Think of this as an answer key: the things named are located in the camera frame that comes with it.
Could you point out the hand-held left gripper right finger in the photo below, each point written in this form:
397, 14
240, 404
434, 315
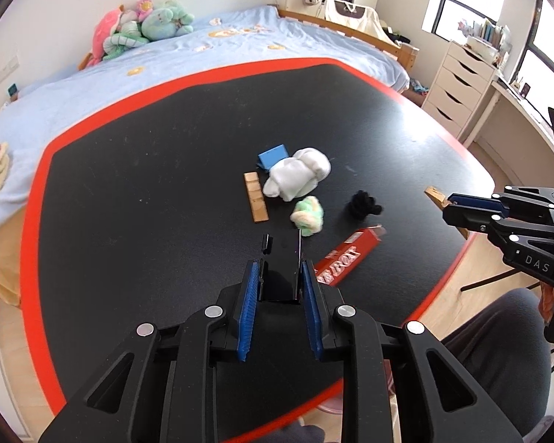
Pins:
313, 309

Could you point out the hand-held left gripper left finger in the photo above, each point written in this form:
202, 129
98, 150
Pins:
248, 314

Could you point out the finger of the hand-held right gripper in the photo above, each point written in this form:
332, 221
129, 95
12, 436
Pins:
473, 201
466, 219

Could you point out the small wooden block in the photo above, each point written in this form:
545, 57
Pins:
435, 195

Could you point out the black box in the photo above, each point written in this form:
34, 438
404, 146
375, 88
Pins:
281, 263

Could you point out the red cardboard box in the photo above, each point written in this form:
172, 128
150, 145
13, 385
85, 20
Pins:
348, 258

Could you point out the person's leg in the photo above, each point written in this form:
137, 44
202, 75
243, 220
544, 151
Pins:
494, 337

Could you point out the green and yellow yarn ball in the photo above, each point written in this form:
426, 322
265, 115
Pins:
308, 214

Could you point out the white desk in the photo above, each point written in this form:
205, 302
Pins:
512, 106

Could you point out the black fuzzy ball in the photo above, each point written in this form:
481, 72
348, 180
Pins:
364, 205

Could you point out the white drawer cabinet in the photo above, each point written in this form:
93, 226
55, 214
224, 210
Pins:
461, 87

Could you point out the long wooden strip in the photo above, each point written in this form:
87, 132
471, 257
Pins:
256, 198

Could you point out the crumpled white cloth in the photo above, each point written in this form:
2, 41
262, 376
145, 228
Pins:
298, 173

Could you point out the blue paper box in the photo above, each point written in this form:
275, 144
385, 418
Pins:
272, 157

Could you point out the row of books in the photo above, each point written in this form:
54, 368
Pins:
487, 32

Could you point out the bed with blue blanket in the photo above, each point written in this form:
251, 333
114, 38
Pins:
120, 87

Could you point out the green striped plush toy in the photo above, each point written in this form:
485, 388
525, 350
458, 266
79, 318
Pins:
122, 39

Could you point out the mint green plush toy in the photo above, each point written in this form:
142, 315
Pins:
166, 18

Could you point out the pink flower plush toy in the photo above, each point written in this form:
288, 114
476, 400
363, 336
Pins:
145, 8

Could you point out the wooden bed frame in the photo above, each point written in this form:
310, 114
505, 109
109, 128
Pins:
351, 32

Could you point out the wall switch panel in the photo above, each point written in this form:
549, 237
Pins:
5, 68

